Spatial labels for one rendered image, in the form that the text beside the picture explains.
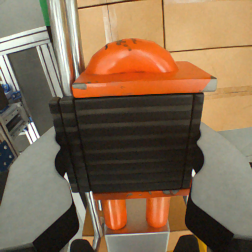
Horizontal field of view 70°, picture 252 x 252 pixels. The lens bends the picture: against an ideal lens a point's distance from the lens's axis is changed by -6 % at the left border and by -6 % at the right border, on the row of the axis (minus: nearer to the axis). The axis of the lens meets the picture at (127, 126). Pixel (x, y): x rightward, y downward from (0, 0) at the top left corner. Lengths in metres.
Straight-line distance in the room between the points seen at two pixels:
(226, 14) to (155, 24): 0.28
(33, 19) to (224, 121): 1.28
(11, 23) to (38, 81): 0.45
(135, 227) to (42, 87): 1.14
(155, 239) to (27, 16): 1.41
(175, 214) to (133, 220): 0.60
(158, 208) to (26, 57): 1.17
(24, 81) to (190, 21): 0.97
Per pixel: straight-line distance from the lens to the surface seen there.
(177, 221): 0.78
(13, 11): 1.50
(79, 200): 1.17
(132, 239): 0.20
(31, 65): 1.26
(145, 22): 0.79
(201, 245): 1.54
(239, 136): 1.87
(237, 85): 0.96
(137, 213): 0.21
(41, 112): 1.34
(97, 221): 0.17
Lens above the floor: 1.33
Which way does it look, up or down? 61 degrees down
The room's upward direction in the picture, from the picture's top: 177 degrees clockwise
